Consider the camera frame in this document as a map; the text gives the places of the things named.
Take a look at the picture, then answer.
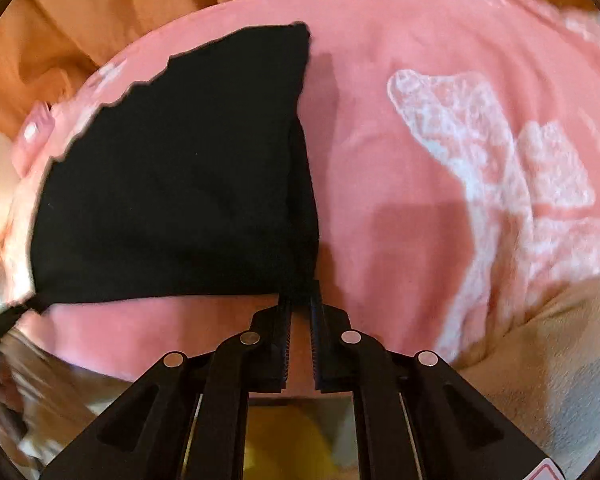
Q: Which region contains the grey beige bed sheet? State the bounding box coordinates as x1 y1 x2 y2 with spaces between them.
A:
455 275 600 479

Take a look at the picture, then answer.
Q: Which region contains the pink fleece blanket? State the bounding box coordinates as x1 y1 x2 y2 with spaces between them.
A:
3 0 600 363

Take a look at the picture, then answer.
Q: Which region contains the black knit garment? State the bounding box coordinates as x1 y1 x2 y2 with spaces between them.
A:
30 23 318 307

